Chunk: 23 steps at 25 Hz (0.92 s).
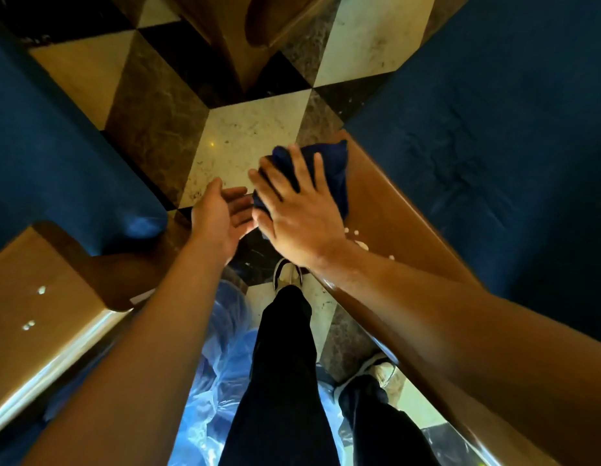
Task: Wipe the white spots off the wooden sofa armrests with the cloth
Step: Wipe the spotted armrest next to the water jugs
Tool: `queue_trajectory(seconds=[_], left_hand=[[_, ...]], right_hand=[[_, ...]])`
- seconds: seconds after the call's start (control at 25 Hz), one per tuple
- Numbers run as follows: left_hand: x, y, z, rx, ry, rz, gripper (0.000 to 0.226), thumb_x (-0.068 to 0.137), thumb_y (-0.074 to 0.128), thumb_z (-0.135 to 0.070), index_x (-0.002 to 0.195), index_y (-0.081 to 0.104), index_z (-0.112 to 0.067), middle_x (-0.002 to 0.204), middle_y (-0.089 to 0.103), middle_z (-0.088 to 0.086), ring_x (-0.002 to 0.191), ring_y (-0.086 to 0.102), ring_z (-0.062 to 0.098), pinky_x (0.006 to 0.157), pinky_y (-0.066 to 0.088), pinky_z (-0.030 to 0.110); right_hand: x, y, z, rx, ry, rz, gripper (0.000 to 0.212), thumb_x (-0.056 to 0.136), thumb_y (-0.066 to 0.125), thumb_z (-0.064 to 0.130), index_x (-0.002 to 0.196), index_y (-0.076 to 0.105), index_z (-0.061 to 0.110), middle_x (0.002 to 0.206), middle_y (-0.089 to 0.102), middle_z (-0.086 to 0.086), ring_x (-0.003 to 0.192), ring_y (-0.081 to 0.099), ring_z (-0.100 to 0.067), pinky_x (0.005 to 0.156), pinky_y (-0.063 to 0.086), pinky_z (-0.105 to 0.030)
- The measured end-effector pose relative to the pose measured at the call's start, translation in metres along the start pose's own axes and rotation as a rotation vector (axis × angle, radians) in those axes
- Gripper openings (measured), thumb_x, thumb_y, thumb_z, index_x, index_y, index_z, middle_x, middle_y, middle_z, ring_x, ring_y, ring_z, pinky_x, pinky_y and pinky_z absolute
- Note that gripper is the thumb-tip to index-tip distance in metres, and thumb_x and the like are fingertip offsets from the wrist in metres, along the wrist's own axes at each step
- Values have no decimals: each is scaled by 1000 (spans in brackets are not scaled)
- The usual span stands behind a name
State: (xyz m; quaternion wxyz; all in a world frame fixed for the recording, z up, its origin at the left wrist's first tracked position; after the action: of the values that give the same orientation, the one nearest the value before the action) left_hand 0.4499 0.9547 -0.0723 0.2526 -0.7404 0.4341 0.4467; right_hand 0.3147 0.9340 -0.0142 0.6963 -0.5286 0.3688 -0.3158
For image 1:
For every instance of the person's right hand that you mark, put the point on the person's right hand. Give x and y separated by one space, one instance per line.
300 223

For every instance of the person's left hand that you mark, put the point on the person's left hand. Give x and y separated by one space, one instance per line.
215 223

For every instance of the dark blue cleaning cloth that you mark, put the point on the dark blue cleaning cloth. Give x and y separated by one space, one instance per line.
334 169

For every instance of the person's left forearm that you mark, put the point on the person's left forearm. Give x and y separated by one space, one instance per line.
135 373

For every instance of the person's left sneaker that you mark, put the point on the person's left sneaker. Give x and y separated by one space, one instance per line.
287 274

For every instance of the person's sneaker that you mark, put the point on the person's sneaker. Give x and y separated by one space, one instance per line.
287 274
378 371

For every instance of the person's right sneaker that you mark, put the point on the person's right sneaker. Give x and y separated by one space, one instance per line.
378 371

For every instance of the white liquid spill drops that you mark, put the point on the white liquid spill drops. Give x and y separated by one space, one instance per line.
40 289
362 245

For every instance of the group of blue water jugs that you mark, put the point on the group of blue water jugs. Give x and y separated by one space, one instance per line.
218 373

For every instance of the brown wooden table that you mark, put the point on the brown wooden table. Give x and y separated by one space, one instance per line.
222 38

